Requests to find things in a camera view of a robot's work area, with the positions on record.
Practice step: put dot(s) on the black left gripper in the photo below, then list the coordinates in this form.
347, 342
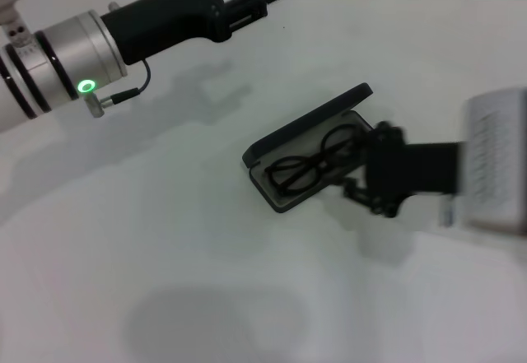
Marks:
164, 21

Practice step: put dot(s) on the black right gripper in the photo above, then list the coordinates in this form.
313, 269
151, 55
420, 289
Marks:
403, 169

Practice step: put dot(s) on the black glasses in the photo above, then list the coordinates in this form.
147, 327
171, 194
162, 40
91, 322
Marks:
322, 162

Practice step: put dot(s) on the black glasses case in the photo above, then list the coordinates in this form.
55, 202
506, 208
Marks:
304, 124

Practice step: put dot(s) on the silver connector stub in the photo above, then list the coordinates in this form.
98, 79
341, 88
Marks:
112, 7

